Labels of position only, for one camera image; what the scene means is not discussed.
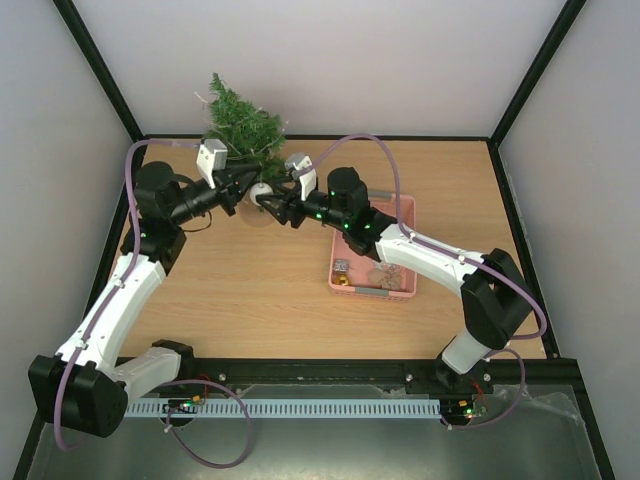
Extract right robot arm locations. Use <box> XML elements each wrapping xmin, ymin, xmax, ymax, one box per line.
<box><xmin>250</xmin><ymin>167</ymin><xmax>532</xmax><ymax>392</ymax></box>

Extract small green christmas tree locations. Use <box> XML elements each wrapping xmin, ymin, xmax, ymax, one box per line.
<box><xmin>198</xmin><ymin>72</ymin><xmax>294</xmax><ymax>214</ymax></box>

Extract black enclosure frame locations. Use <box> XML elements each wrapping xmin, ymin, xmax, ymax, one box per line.
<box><xmin>13</xmin><ymin>1</ymin><xmax>615</xmax><ymax>479</ymax></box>

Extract round wooden tree base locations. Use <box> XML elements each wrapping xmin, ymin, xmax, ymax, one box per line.
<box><xmin>238</xmin><ymin>201</ymin><xmax>275</xmax><ymax>228</ymax></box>

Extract light blue cable duct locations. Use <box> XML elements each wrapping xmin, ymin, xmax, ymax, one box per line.
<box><xmin>125</xmin><ymin>398</ymin><xmax>441</xmax><ymax>419</ymax></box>

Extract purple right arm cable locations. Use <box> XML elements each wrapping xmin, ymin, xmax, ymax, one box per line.
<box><xmin>294</xmin><ymin>132</ymin><xmax>548</xmax><ymax>431</ymax></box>

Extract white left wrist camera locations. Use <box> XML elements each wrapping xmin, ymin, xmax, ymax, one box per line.
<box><xmin>196</xmin><ymin>138</ymin><xmax>228</xmax><ymax>189</ymax></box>

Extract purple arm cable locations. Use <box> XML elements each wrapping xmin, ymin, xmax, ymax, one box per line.
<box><xmin>294</xmin><ymin>132</ymin><xmax>548</xmax><ymax>431</ymax></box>
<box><xmin>53</xmin><ymin>138</ymin><xmax>204</xmax><ymax>452</ymax></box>

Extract black aluminium mounting rail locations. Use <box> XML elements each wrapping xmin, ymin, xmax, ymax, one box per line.
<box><xmin>189</xmin><ymin>357</ymin><xmax>496</xmax><ymax>396</ymax></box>

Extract pink perforated plastic basket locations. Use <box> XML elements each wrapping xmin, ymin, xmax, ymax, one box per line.
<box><xmin>328</xmin><ymin>191</ymin><xmax>417</xmax><ymax>302</ymax></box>

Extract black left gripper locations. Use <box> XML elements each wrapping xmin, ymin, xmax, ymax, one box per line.
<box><xmin>169</xmin><ymin>163</ymin><xmax>262</xmax><ymax>227</ymax></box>

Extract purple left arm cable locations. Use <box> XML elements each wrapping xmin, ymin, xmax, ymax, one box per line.
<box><xmin>53</xmin><ymin>138</ymin><xmax>204</xmax><ymax>452</ymax></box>

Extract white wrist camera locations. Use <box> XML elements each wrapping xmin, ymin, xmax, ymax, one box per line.
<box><xmin>196</xmin><ymin>138</ymin><xmax>228</xmax><ymax>189</ymax></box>
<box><xmin>284</xmin><ymin>152</ymin><xmax>317</xmax><ymax>201</ymax></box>

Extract silver glitter gift ornament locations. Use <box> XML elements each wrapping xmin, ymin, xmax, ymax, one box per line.
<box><xmin>332</xmin><ymin>259</ymin><xmax>349</xmax><ymax>273</ymax></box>

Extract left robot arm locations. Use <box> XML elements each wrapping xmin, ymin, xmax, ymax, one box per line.
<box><xmin>28</xmin><ymin>162</ymin><xmax>260</xmax><ymax>438</ymax></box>

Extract white ball ornament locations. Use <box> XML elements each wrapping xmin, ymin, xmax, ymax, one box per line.
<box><xmin>249</xmin><ymin>182</ymin><xmax>273</xmax><ymax>206</ymax></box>

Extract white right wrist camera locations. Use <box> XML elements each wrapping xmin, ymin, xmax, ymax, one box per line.
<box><xmin>284</xmin><ymin>152</ymin><xmax>317</xmax><ymax>201</ymax></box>

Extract clear wire fairy lights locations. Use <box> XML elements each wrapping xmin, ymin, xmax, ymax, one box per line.
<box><xmin>203</xmin><ymin>90</ymin><xmax>285</xmax><ymax>162</ymax></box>

